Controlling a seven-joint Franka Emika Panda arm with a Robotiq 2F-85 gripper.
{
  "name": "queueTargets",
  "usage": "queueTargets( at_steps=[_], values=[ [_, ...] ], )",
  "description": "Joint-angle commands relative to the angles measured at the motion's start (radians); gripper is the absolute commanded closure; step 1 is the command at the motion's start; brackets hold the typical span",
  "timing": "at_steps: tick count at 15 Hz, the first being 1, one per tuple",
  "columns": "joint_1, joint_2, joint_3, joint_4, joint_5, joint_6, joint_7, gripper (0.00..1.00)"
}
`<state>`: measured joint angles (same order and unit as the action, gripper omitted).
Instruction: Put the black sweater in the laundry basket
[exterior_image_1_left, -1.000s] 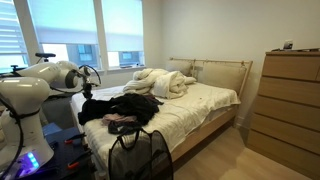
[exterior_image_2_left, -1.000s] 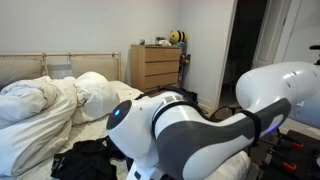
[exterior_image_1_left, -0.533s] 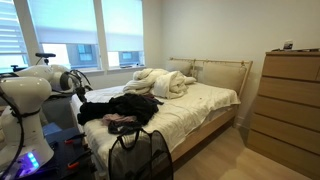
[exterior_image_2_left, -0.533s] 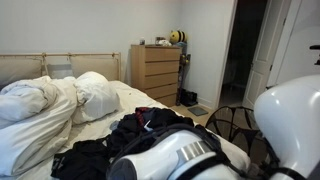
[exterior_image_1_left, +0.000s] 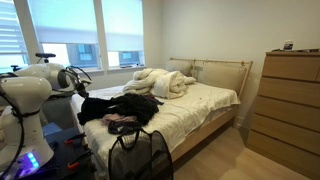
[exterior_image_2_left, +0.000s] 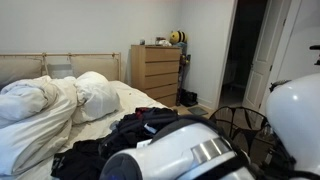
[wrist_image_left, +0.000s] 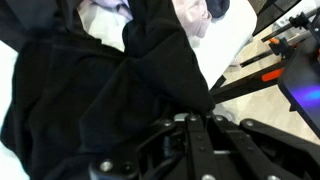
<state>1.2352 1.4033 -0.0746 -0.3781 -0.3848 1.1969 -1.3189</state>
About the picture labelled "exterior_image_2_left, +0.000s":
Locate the black mesh laundry basket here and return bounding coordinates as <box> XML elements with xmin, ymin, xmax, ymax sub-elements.
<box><xmin>209</xmin><ymin>105</ymin><xmax>278</xmax><ymax>166</ymax></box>

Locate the black bag on floor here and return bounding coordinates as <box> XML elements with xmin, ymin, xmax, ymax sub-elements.
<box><xmin>180</xmin><ymin>89</ymin><xmax>197</xmax><ymax>107</ymax></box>

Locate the white bed mattress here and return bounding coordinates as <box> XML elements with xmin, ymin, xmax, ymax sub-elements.
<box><xmin>16</xmin><ymin>81</ymin><xmax>165</xmax><ymax>180</ymax></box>

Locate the wooden bed headboard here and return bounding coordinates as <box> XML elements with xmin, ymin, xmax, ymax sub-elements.
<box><xmin>0</xmin><ymin>53</ymin><xmax>121</xmax><ymax>88</ymax></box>

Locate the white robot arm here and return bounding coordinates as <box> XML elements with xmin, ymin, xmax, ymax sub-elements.
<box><xmin>99</xmin><ymin>74</ymin><xmax>320</xmax><ymax>180</ymax></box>

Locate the red black plaid garment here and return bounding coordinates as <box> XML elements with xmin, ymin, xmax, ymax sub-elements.
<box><xmin>135</xmin><ymin>107</ymin><xmax>150</xmax><ymax>115</ymax></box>

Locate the grey floor scale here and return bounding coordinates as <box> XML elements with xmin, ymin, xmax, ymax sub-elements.
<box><xmin>188</xmin><ymin>107</ymin><xmax>207</xmax><ymax>116</ymax></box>

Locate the white rumpled duvet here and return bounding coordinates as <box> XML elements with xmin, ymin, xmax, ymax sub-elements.
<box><xmin>0</xmin><ymin>75</ymin><xmax>77</xmax><ymax>176</ymax></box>

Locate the black garment middle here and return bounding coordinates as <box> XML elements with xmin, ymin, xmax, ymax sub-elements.
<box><xmin>98</xmin><ymin>107</ymin><xmax>178</xmax><ymax>159</ymax></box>

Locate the black garment front left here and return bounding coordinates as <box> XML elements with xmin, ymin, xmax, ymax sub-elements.
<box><xmin>51</xmin><ymin>140</ymin><xmax>105</xmax><ymax>180</ymax></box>

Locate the bee plush toy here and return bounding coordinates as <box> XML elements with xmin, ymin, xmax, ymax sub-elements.
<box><xmin>170</xmin><ymin>31</ymin><xmax>188</xmax><ymax>44</ymax></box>

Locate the white pillow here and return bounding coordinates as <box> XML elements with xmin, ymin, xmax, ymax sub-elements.
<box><xmin>72</xmin><ymin>71</ymin><xmax>120</xmax><ymax>124</ymax></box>

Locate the wooden chest of drawers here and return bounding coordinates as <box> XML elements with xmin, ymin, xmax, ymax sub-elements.
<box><xmin>131</xmin><ymin>45</ymin><xmax>181</xmax><ymax>107</ymax></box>

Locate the white door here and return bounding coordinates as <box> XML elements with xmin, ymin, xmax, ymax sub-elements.
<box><xmin>242</xmin><ymin>0</ymin><xmax>291</xmax><ymax>111</ymax></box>

